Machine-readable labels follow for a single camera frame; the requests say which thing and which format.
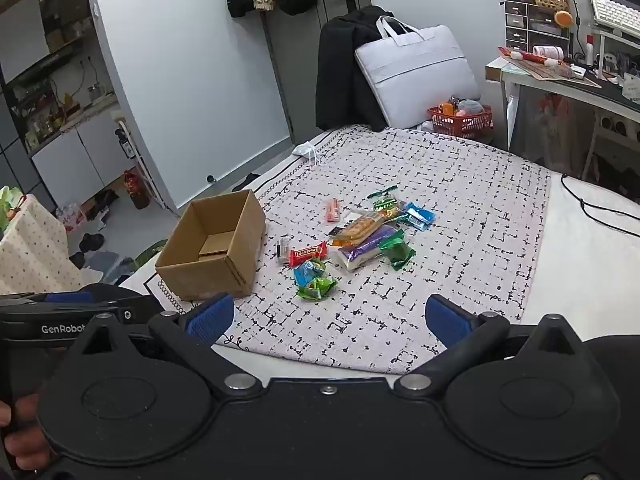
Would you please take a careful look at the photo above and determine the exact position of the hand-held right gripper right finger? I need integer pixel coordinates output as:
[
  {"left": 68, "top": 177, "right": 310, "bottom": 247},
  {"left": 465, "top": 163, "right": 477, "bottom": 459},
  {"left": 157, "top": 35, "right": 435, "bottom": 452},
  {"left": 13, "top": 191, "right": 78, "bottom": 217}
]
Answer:
[{"left": 395, "top": 295, "right": 587, "bottom": 396}]

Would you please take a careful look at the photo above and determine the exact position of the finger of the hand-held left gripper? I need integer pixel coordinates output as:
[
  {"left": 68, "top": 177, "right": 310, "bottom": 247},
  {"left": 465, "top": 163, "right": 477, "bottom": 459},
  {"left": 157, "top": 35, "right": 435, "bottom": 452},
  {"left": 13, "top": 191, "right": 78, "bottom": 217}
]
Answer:
[{"left": 0, "top": 284, "right": 163, "bottom": 312}]

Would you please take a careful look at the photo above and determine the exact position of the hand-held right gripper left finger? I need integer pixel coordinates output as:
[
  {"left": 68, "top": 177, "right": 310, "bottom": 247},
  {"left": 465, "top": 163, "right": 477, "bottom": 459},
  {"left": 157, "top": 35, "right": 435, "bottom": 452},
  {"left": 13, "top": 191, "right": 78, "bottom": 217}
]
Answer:
[{"left": 75, "top": 294, "right": 262, "bottom": 397}]

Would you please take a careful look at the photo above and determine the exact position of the brown cardboard box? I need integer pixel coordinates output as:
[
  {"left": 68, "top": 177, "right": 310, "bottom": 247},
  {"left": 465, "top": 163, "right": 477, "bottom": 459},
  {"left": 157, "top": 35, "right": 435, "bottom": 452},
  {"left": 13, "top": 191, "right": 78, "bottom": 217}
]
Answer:
[{"left": 155, "top": 189, "right": 267, "bottom": 301}]

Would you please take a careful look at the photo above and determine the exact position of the dark green snack packet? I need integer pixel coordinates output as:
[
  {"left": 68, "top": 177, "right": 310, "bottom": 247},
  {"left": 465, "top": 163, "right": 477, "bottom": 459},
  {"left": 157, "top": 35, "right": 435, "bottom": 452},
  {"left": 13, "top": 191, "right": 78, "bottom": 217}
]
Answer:
[{"left": 378, "top": 230, "right": 417, "bottom": 271}]

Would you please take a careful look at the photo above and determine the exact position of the blue green snack packet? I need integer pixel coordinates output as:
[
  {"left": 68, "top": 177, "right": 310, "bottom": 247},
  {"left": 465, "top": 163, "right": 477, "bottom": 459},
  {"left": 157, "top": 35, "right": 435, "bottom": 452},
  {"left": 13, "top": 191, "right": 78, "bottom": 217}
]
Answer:
[{"left": 293, "top": 257, "right": 328, "bottom": 286}]

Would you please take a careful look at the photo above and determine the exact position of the purple white snack packet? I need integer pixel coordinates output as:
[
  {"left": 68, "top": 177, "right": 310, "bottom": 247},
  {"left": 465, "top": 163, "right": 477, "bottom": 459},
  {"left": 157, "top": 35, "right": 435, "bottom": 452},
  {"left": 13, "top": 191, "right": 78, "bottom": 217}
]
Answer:
[{"left": 334, "top": 225, "right": 401, "bottom": 272}]

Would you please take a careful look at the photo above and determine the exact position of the bright green snack packet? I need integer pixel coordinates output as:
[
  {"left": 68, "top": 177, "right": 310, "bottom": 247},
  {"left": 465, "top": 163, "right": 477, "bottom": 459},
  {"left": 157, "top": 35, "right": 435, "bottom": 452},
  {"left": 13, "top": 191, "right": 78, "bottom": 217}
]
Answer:
[{"left": 297, "top": 276, "right": 338, "bottom": 302}]

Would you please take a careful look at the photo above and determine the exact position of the red snack packet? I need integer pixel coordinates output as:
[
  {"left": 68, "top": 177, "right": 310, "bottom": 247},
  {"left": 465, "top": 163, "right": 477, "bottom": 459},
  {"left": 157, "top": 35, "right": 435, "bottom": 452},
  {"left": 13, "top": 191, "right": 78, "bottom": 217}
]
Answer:
[{"left": 289, "top": 241, "right": 328, "bottom": 268}]

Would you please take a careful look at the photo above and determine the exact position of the orange bread packet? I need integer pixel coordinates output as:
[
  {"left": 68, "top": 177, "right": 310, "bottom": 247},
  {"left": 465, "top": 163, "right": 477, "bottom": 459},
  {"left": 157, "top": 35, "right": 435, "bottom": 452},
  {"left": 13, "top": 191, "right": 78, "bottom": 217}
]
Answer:
[{"left": 328, "top": 212, "right": 388, "bottom": 247}]

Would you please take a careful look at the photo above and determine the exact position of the green label snack packet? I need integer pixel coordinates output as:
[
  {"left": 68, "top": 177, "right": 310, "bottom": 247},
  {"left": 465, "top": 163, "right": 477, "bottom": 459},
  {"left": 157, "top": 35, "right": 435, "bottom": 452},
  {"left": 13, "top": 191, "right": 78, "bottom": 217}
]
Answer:
[{"left": 367, "top": 186, "right": 403, "bottom": 218}]

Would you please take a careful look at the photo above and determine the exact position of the person's left hand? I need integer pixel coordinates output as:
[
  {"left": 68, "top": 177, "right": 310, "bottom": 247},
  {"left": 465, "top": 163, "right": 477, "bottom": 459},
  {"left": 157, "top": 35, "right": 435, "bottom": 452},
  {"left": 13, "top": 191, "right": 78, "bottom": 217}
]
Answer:
[{"left": 0, "top": 394, "right": 51, "bottom": 473}]

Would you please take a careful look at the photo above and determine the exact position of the black white printed blanket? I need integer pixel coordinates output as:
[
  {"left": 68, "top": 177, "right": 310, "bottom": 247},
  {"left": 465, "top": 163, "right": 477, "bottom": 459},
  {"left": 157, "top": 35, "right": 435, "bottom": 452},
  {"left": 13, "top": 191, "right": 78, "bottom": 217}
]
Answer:
[{"left": 142, "top": 125, "right": 553, "bottom": 376}]

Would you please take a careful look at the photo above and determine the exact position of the dotted cream cloth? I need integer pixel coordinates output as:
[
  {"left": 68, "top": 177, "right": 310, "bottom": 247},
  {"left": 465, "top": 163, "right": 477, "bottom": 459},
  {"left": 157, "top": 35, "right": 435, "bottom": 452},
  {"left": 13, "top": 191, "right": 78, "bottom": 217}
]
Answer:
[{"left": 0, "top": 192, "right": 86, "bottom": 296}]

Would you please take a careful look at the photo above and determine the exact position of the water bottle pack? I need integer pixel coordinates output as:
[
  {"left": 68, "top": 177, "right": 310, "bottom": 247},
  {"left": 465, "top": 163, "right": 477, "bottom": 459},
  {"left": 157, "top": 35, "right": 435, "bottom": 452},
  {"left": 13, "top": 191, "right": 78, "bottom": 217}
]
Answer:
[{"left": 56, "top": 202, "right": 87, "bottom": 231}]

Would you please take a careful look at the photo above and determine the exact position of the green cartoon rug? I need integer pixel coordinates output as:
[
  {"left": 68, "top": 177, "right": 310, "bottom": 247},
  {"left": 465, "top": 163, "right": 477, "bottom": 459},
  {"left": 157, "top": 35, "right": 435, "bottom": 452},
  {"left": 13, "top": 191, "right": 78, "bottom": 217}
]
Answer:
[{"left": 132, "top": 240, "right": 168, "bottom": 267}]

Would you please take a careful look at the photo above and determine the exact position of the pair of black boots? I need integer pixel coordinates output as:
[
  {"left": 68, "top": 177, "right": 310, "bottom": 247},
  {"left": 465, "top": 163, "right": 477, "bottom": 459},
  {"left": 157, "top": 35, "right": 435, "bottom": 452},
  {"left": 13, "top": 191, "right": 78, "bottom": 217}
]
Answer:
[{"left": 87, "top": 187, "right": 121, "bottom": 213}]

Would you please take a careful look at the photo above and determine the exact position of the brown drink bottle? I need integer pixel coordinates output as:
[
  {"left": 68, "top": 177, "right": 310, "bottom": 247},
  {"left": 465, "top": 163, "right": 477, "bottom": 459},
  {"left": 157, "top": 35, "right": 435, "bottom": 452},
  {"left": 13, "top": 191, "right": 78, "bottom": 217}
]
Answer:
[{"left": 124, "top": 170, "right": 151, "bottom": 211}]

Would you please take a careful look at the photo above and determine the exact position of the white bed sheet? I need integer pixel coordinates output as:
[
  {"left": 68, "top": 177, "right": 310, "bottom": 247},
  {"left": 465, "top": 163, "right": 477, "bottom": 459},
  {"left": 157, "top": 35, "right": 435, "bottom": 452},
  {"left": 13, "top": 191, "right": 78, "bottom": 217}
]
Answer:
[{"left": 117, "top": 125, "right": 640, "bottom": 376}]

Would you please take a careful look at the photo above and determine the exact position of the white cabinet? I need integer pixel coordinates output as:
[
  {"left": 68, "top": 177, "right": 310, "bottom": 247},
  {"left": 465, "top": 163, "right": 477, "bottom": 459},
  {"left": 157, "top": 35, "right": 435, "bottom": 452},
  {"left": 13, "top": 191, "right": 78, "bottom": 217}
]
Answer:
[{"left": 30, "top": 107, "right": 136, "bottom": 206}]

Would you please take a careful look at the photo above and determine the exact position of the white face mask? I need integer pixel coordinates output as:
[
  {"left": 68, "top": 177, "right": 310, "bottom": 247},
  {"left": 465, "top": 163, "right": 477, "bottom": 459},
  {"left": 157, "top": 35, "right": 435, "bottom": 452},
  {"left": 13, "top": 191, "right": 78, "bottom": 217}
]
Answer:
[{"left": 292, "top": 141, "right": 321, "bottom": 167}]

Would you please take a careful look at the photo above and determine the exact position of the red plastic basket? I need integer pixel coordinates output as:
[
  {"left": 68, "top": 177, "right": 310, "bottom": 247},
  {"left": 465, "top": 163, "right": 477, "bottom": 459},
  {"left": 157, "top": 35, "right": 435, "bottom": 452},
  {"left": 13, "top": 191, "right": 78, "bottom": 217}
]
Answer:
[{"left": 427, "top": 102, "right": 494, "bottom": 140}]

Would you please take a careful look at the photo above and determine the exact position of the white tote bag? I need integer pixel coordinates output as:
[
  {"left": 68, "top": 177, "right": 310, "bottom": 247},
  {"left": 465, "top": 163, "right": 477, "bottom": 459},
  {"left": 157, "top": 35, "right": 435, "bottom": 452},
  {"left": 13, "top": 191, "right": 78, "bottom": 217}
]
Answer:
[{"left": 355, "top": 16, "right": 482, "bottom": 128}]

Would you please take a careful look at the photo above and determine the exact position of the white desk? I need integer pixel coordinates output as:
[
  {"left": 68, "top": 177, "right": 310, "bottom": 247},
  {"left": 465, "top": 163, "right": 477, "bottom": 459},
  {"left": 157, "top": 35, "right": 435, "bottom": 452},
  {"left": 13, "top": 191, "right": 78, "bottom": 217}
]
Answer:
[{"left": 485, "top": 55, "right": 640, "bottom": 181}]

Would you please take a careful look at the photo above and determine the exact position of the black jacket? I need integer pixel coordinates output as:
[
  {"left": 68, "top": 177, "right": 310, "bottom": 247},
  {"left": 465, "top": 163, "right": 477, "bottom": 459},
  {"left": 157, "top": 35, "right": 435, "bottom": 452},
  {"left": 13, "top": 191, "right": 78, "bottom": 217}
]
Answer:
[{"left": 315, "top": 6, "right": 396, "bottom": 133}]

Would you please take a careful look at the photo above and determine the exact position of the grey door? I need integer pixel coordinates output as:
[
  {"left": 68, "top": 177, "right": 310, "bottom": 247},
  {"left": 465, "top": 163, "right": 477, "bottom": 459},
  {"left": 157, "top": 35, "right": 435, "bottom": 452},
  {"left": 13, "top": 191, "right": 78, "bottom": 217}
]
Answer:
[{"left": 260, "top": 0, "right": 371, "bottom": 136}]

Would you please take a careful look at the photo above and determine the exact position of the dark drawer organiser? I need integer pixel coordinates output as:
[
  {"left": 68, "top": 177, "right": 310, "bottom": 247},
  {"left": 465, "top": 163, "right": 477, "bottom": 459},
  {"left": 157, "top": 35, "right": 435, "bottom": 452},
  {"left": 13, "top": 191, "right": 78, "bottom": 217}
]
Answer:
[{"left": 504, "top": 0, "right": 571, "bottom": 53}]

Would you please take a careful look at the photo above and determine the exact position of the white keyboard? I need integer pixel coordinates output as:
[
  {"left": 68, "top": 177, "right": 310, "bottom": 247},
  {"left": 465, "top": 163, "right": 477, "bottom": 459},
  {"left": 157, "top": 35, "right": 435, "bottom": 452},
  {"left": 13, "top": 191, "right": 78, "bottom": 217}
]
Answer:
[{"left": 590, "top": 0, "right": 640, "bottom": 36}]

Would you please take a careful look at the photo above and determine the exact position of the black cable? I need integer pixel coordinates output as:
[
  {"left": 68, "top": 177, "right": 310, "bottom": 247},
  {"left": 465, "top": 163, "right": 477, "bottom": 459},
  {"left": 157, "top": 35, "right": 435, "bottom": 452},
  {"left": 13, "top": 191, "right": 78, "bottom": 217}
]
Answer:
[{"left": 560, "top": 174, "right": 640, "bottom": 236}]

